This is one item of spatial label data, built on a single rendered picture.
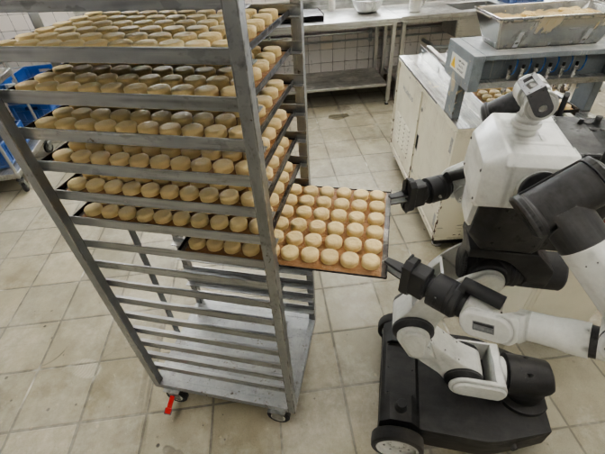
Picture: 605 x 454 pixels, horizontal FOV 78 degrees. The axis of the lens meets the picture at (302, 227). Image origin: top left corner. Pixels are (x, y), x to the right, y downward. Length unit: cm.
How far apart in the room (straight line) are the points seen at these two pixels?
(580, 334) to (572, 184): 30
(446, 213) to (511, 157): 147
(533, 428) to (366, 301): 93
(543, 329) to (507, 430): 89
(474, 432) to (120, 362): 165
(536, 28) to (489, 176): 123
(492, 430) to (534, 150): 114
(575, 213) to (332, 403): 135
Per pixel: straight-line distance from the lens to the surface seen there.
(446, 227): 243
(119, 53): 86
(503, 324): 92
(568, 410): 212
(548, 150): 95
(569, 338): 93
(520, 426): 180
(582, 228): 83
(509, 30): 203
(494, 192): 94
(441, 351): 153
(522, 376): 169
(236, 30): 70
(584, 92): 248
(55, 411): 222
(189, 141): 87
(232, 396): 175
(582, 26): 220
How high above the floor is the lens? 169
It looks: 40 degrees down
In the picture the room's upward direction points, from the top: 4 degrees counter-clockwise
